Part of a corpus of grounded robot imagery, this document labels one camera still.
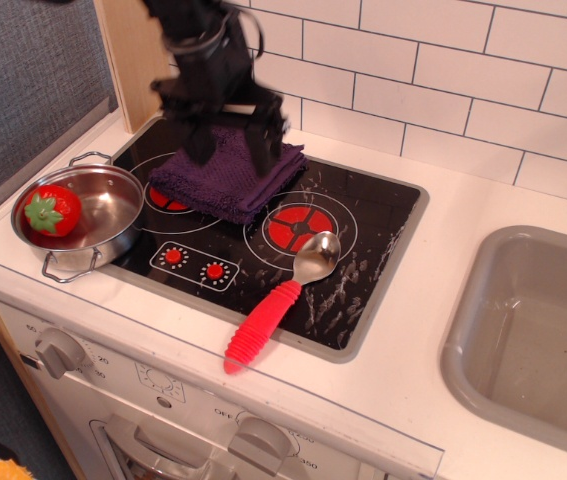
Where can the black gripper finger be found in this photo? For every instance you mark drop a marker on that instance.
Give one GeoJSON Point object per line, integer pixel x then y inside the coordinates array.
{"type": "Point", "coordinates": [199, 142]}
{"type": "Point", "coordinates": [264, 141]}

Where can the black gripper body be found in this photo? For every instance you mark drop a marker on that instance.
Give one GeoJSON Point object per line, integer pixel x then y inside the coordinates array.
{"type": "Point", "coordinates": [215, 80]}

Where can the purple cloth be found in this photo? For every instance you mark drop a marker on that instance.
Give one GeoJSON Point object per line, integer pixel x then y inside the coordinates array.
{"type": "Point", "coordinates": [227, 186]}

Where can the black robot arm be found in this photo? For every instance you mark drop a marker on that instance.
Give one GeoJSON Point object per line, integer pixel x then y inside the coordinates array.
{"type": "Point", "coordinates": [193, 17]}

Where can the black toy stove top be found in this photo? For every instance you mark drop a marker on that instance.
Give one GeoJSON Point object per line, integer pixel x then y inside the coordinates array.
{"type": "Point", "coordinates": [225, 270]}

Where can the wooden side panel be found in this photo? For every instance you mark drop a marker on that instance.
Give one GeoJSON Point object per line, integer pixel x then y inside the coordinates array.
{"type": "Point", "coordinates": [136, 57]}

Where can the red toy strawberry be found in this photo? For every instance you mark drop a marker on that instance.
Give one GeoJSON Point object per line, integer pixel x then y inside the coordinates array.
{"type": "Point", "coordinates": [53, 210]}

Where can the grey left oven knob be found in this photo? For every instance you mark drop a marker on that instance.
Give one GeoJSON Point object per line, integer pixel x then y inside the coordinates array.
{"type": "Point", "coordinates": [59, 352]}

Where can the grey oven knob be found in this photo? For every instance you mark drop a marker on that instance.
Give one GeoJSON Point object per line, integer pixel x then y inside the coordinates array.
{"type": "Point", "coordinates": [59, 352]}
{"type": "Point", "coordinates": [261, 445]}

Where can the grey right oven knob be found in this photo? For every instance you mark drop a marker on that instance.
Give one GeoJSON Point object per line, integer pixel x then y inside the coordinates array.
{"type": "Point", "coordinates": [261, 445]}

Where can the grey sink basin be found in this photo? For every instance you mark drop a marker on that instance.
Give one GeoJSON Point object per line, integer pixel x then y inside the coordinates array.
{"type": "Point", "coordinates": [505, 357]}

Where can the orange object bottom left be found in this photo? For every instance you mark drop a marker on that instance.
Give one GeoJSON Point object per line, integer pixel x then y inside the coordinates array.
{"type": "Point", "coordinates": [10, 470]}

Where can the steel pot with handles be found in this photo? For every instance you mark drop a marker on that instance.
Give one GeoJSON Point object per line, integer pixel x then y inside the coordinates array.
{"type": "Point", "coordinates": [111, 220]}

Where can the spoon with red handle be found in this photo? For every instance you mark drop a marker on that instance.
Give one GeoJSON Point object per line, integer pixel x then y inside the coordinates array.
{"type": "Point", "coordinates": [316, 260]}

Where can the grey oven door handle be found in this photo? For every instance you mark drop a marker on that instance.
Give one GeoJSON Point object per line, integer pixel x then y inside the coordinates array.
{"type": "Point", "coordinates": [161, 453]}

